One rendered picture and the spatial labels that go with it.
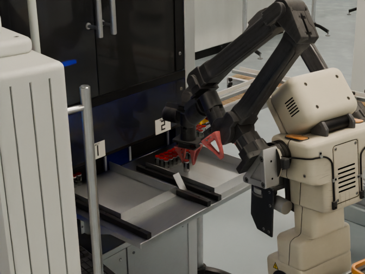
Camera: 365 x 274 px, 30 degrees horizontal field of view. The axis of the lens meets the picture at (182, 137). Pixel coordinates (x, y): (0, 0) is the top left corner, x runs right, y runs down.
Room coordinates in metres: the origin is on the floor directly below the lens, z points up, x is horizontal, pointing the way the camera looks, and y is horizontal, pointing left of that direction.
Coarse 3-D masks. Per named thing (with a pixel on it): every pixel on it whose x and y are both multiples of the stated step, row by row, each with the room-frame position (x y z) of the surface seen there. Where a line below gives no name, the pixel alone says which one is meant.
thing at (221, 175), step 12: (204, 156) 2.47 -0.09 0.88; (216, 156) 2.44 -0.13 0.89; (228, 156) 2.40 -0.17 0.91; (156, 168) 2.30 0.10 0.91; (180, 168) 2.36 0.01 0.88; (192, 168) 2.35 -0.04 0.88; (204, 168) 2.35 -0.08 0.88; (216, 168) 2.35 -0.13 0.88; (228, 168) 2.35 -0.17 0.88; (192, 180) 2.18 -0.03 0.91; (204, 180) 2.24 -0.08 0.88; (216, 180) 2.24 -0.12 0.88; (228, 180) 2.17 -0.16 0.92; (240, 180) 2.22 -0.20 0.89; (216, 192) 2.12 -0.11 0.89
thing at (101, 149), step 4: (104, 140) 2.24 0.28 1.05; (96, 144) 2.21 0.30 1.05; (100, 144) 2.22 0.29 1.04; (104, 144) 2.24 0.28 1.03; (96, 148) 2.21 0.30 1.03; (100, 148) 2.22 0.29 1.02; (104, 148) 2.24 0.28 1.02; (96, 152) 2.21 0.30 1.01; (100, 152) 2.22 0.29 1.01; (104, 152) 2.24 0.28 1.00; (96, 156) 2.21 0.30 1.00; (100, 156) 2.22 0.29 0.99
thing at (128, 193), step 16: (112, 176) 2.29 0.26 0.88; (128, 176) 2.28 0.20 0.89; (144, 176) 2.23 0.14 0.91; (80, 192) 2.16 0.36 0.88; (112, 192) 2.16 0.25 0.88; (128, 192) 2.15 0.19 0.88; (144, 192) 2.15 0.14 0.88; (160, 192) 2.15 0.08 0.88; (112, 208) 2.04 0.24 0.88; (128, 208) 2.04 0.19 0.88; (144, 208) 2.01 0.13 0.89
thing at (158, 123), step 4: (156, 120) 2.43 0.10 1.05; (160, 120) 2.45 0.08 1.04; (156, 124) 2.43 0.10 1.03; (160, 124) 2.45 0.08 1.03; (168, 124) 2.48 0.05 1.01; (156, 128) 2.43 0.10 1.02; (160, 128) 2.45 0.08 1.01; (168, 128) 2.48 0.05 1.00; (156, 132) 2.43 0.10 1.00; (160, 132) 2.45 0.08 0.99
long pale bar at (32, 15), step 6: (30, 0) 1.97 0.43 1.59; (30, 6) 1.97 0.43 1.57; (30, 12) 1.97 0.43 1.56; (36, 12) 1.98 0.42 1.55; (30, 18) 1.97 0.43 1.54; (36, 18) 1.98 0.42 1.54; (30, 24) 1.97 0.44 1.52; (36, 24) 1.98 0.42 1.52; (30, 30) 1.97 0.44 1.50; (36, 30) 1.97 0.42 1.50; (30, 36) 1.98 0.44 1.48; (36, 36) 1.97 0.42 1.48; (36, 42) 1.97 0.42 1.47; (36, 48) 1.97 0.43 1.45
